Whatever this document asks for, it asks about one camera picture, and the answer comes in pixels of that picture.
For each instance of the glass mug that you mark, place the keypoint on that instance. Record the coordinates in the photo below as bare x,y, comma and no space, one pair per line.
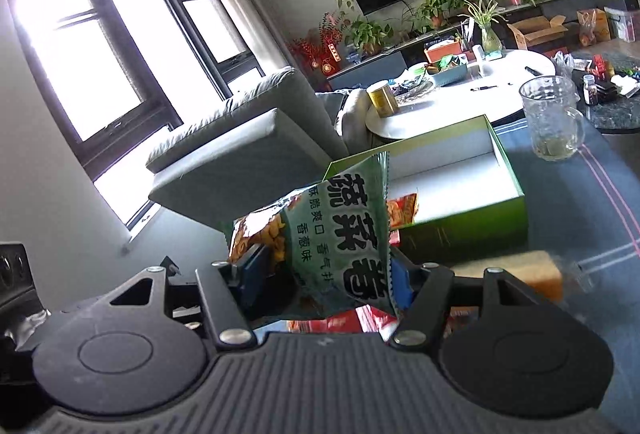
545,113

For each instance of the large red orange snack packet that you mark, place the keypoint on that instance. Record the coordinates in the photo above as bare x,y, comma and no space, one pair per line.
402,211

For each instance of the blue plastic basket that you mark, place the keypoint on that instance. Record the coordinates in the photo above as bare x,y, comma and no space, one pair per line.
450,73

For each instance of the open cardboard box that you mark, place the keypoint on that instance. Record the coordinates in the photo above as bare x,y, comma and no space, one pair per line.
537,33

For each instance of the gold can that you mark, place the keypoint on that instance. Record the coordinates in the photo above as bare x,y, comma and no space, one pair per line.
382,101

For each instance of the white cushion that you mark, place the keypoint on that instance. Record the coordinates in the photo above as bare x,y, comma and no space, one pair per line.
352,118

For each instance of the small white bottle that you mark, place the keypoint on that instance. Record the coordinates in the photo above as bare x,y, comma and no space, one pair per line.
480,61

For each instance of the grey television cabinet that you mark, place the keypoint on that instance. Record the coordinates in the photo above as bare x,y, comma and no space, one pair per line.
370,66

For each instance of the red white snack packet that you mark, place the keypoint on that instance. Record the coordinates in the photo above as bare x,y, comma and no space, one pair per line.
345,321

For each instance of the grey sofa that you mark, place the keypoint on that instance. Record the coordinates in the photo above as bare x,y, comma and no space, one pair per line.
225,153

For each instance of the white round table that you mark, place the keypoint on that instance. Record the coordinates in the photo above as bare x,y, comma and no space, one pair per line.
450,108

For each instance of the dark framed window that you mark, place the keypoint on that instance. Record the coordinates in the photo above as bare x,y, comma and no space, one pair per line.
60,38

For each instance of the light green snack packet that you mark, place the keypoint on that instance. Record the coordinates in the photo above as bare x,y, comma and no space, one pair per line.
340,239

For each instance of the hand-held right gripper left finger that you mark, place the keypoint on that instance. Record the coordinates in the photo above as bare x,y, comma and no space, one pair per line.
252,279

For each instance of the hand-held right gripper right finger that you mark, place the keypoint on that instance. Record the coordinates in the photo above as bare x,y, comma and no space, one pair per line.
409,291

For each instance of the spider plant in glass vase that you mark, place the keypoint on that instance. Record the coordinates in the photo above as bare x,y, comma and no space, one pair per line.
491,38

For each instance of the clear storage box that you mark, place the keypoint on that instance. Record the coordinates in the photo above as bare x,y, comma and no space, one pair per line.
622,23

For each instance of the black pen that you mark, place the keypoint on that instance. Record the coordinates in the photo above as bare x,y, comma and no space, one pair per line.
482,88

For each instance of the clear orange bread packet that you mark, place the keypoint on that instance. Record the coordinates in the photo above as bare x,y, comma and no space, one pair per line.
530,271

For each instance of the plate of wrapped snacks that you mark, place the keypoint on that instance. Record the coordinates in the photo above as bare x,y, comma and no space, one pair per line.
415,88

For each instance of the dark marble table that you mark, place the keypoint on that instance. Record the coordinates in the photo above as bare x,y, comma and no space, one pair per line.
620,113

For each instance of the red berry decoration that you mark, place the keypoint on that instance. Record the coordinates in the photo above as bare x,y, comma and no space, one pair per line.
320,53

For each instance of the green cardboard box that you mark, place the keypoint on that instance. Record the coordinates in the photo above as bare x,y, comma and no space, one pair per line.
465,229

